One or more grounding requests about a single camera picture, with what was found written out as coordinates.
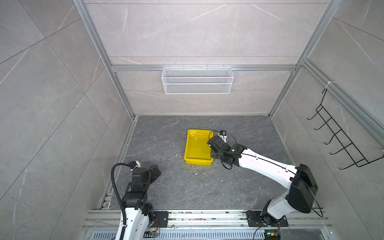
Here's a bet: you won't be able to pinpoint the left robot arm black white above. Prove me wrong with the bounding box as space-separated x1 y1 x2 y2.
111 161 162 240

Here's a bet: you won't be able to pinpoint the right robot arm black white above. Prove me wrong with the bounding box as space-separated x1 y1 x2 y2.
207 133 319 226

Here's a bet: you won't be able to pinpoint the yellow plastic bin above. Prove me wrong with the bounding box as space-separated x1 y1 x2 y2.
184 130 214 166

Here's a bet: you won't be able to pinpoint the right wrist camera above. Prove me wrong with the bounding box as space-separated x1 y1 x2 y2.
219 130 227 143

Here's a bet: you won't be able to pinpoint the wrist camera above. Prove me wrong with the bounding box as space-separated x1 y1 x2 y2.
128 161 142 172
219 130 227 143

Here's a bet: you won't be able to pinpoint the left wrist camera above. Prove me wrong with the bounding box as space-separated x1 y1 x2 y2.
128 161 142 172

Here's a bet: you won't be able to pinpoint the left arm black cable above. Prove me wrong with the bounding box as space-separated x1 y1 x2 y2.
110 162 134 240

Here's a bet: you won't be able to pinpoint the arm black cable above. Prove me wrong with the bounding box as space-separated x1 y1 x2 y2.
208 130 324 218
110 162 134 240

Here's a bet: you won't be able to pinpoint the white wire mesh basket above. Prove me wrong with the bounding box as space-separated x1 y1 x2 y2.
161 67 234 95

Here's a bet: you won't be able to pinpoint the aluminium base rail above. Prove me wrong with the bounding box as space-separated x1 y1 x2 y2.
80 208 334 240

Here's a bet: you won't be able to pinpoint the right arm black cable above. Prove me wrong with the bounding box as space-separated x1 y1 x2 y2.
208 130 324 218

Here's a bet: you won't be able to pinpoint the black wire hook rack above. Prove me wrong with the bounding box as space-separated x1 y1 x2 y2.
307 89 384 170

